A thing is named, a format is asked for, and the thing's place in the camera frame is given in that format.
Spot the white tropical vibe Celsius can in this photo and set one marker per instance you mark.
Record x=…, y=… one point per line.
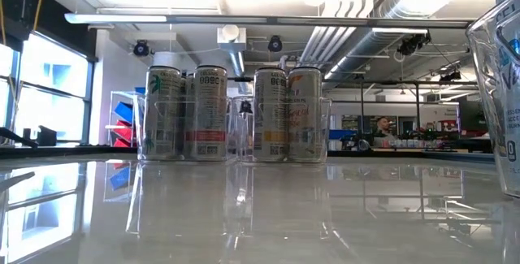
x=304, y=113
x=270, y=113

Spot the small black spotlight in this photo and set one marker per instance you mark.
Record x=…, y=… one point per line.
x=451, y=76

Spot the long ceiling light bar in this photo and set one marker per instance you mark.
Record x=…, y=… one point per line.
x=243, y=20

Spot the black table frame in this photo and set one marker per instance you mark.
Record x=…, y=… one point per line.
x=81, y=151

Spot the black round ceiling speaker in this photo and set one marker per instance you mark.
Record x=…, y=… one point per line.
x=275, y=44
x=141, y=48

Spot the white arctic vibe Celsius can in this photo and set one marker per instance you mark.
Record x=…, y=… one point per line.
x=512, y=93

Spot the black angled bracket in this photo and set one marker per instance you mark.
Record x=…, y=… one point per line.
x=12, y=137

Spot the large clear plastic bin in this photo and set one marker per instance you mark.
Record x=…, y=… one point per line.
x=479, y=93

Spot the black ceiling spotlight cluster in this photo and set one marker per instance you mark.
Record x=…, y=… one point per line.
x=412, y=44

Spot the small black box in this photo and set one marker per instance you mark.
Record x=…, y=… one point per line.
x=46, y=136

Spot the white cylindrical column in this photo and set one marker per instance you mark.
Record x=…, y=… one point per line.
x=166, y=59

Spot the shelf with coloured bins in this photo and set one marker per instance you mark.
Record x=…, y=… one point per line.
x=124, y=111

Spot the white peach vibe Celsius can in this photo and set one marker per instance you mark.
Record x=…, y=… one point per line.
x=209, y=109
x=187, y=113

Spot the silver can green label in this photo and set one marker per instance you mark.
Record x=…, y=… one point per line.
x=162, y=113

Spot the white ceiling air unit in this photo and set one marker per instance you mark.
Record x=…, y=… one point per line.
x=231, y=36

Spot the person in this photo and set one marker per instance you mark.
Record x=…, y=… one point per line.
x=384, y=132

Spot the large dark-framed window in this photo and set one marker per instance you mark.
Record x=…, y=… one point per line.
x=48, y=105

